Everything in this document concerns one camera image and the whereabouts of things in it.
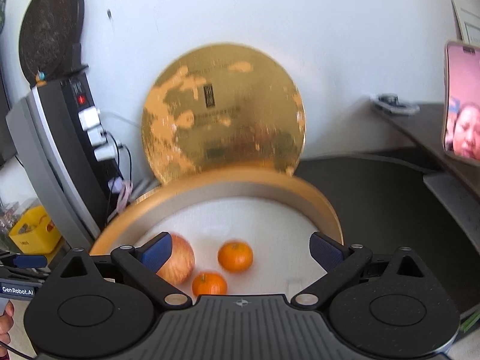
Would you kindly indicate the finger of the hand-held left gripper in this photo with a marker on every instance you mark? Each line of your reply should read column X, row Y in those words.
column 30, row 261

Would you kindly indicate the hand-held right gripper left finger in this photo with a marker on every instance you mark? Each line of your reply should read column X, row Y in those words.
column 157, row 253

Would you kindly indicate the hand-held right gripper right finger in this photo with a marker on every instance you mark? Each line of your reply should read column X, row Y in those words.
column 326, row 251

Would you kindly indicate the red yellow apple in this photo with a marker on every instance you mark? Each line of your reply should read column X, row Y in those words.
column 180, row 262

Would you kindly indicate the orange tangerine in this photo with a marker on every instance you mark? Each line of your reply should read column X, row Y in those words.
column 210, row 285
column 235, row 257

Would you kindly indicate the round gold gift box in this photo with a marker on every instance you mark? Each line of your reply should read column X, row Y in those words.
column 262, row 213

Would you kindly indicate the dark desktop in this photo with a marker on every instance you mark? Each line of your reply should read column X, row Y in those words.
column 375, row 202

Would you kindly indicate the person's left hand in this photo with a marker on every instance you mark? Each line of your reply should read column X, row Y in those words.
column 5, row 322

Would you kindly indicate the yellow plastic crate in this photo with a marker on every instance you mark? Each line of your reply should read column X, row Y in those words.
column 33, row 228

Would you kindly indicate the small purple adapter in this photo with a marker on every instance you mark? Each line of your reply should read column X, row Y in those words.
column 115, row 184

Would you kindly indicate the white charger plug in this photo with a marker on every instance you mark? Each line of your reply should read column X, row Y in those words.
column 96, row 135
column 107, row 152
column 89, row 117

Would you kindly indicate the grey flat board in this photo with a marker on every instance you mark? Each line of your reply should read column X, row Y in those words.
column 457, row 206

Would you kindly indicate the round gold box lid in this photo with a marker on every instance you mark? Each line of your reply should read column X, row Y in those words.
column 225, row 112

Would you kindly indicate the dark wooden shelf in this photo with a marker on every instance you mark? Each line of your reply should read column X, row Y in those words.
column 423, row 127

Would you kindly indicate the black power strip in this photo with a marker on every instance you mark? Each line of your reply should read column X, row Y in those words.
column 80, row 90

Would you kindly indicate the small orange figurine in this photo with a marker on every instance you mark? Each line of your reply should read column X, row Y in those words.
column 41, row 77

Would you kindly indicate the smartphone with lit screen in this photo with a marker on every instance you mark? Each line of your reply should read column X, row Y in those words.
column 463, row 112

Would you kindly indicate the dark round disc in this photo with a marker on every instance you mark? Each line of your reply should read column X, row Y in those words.
column 50, row 26

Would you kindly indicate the framed paper certificate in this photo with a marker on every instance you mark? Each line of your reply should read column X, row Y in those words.
column 468, row 22

